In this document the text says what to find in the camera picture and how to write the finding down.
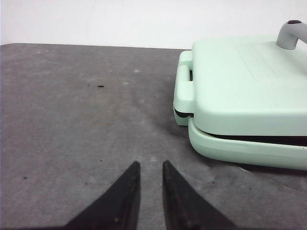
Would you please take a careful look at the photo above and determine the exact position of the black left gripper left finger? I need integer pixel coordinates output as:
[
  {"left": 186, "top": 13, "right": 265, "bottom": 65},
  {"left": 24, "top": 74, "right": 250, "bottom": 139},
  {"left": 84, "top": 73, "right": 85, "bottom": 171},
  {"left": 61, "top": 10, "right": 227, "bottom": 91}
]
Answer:
[{"left": 0, "top": 161, "right": 141, "bottom": 230}]

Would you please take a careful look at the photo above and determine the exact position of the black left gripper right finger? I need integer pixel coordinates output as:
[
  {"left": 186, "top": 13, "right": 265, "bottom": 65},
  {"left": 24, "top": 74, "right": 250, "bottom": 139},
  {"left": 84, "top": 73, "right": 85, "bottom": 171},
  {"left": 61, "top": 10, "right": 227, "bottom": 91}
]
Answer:
[{"left": 163, "top": 161, "right": 237, "bottom": 230}]

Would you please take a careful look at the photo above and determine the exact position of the breakfast maker hinged lid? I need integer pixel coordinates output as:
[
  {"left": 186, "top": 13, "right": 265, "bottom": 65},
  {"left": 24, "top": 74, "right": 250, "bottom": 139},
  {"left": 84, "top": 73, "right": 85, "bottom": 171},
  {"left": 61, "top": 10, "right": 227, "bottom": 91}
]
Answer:
[{"left": 188, "top": 22, "right": 307, "bottom": 136}]

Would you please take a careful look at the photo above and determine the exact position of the mint green breakfast maker base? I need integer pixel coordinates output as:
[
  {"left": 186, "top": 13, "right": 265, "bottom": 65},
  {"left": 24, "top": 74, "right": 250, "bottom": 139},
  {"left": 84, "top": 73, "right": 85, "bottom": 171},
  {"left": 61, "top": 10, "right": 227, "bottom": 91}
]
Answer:
[{"left": 173, "top": 50, "right": 307, "bottom": 170}]

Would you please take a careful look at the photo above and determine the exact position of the grey table cloth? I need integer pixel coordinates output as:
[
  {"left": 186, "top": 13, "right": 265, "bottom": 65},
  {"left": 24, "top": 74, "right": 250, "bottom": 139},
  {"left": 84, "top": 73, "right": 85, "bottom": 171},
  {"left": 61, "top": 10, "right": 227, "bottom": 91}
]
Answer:
[{"left": 0, "top": 44, "right": 307, "bottom": 230}]

